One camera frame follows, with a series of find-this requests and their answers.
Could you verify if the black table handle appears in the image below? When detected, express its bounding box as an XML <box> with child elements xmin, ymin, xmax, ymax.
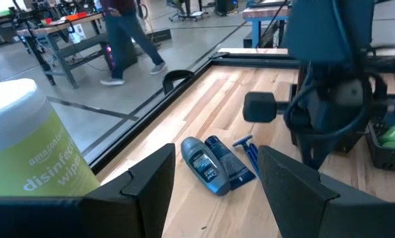
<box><xmin>161</xmin><ymin>69</ymin><xmax>196</xmax><ymax>96</ymax></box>

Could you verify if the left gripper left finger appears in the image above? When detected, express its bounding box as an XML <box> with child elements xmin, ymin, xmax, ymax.
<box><xmin>0</xmin><ymin>143</ymin><xmax>177</xmax><ymax>238</ymax></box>

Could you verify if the person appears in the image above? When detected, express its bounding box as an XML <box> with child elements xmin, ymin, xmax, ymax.
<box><xmin>99</xmin><ymin>0</ymin><xmax>168</xmax><ymax>87</ymax></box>

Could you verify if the black aluminium table frame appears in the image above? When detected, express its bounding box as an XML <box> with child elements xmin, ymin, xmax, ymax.
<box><xmin>84</xmin><ymin>46</ymin><xmax>395</xmax><ymax>176</ymax></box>

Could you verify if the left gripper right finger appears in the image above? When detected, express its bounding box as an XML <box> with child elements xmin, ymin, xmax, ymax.
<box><xmin>257</xmin><ymin>144</ymin><xmax>395</xmax><ymax>238</ymax></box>

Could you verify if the wooden table with blue legs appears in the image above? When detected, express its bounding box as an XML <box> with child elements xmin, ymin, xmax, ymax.
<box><xmin>241</xmin><ymin>0</ymin><xmax>293</xmax><ymax>49</ymax></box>

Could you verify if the green disinfecting wipes canister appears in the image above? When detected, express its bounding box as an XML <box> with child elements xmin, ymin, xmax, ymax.
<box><xmin>0</xmin><ymin>77</ymin><xmax>102</xmax><ymax>198</ymax></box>

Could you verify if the rolling chair base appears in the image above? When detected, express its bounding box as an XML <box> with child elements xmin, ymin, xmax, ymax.
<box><xmin>166</xmin><ymin>0</ymin><xmax>205</xmax><ymax>23</ymax></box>

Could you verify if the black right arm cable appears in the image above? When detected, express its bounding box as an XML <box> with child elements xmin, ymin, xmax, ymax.
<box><xmin>282</xmin><ymin>0</ymin><xmax>375</xmax><ymax>141</ymax></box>

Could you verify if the grey workbench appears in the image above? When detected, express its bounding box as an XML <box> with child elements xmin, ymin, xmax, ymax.
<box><xmin>16</xmin><ymin>11</ymin><xmax>139</xmax><ymax>89</ymax></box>

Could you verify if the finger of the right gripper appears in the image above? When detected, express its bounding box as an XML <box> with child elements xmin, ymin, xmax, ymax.
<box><xmin>295</xmin><ymin>134</ymin><xmax>336</xmax><ymax>171</ymax></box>

